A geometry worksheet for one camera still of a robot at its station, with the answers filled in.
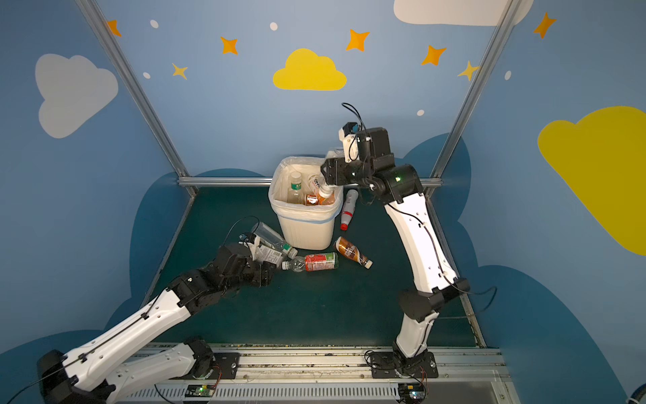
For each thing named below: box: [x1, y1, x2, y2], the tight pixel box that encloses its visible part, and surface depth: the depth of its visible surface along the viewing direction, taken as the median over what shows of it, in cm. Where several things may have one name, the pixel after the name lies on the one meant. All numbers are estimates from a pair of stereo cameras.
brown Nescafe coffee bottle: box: [333, 236, 374, 270], surface depth 98 cm
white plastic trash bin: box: [268, 155, 345, 251], surface depth 92 cm
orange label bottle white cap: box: [317, 185, 335, 205], surface depth 75 cm
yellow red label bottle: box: [306, 194, 319, 206], surface depth 95 cm
